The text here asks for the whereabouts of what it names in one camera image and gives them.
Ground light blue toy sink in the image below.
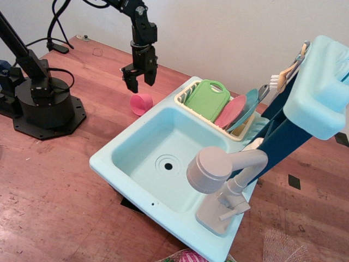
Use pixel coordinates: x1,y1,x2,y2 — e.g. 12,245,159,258
88,76,270,262

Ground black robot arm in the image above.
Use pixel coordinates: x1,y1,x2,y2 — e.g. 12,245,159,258
85,1,158,93

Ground white mesh bag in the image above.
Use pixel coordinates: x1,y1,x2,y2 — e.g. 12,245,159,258
263,229,311,261

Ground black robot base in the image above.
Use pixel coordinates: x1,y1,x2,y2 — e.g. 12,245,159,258
1,16,86,140

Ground pink plate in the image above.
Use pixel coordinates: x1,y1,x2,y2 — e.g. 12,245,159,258
214,95,246,129

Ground grey utensil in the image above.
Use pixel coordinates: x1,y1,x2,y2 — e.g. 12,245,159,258
258,84,270,103

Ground cream dish rack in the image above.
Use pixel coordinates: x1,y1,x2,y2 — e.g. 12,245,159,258
174,80,258,142

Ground pink round object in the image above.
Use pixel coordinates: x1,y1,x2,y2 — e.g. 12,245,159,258
158,249,207,262

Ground pink plastic cup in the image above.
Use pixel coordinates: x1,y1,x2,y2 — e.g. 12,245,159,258
130,93,153,116

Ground teal plate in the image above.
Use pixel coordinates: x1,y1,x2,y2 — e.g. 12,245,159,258
225,89,259,132

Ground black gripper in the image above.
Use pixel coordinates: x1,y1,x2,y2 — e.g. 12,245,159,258
121,41,158,92

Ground grey toy faucet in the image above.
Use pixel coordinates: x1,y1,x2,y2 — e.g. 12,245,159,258
186,146,268,236

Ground tan hanging utensil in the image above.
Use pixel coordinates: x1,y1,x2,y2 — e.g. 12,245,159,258
277,41,310,89

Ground blue clamp device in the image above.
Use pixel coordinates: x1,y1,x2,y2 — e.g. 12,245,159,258
1,60,20,118

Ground green cutting board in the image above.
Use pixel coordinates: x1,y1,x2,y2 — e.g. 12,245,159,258
184,79,230,122

